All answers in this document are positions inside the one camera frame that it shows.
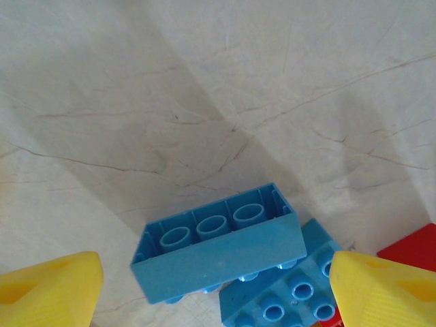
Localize blue lego brick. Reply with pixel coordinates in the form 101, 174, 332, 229
130, 182, 307, 305
217, 217, 343, 327

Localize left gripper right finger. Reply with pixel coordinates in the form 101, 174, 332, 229
329, 251, 436, 327

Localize red lego brick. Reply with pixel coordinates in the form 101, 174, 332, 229
313, 304, 345, 327
376, 223, 436, 273

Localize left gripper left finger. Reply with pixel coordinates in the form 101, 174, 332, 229
0, 251, 105, 327

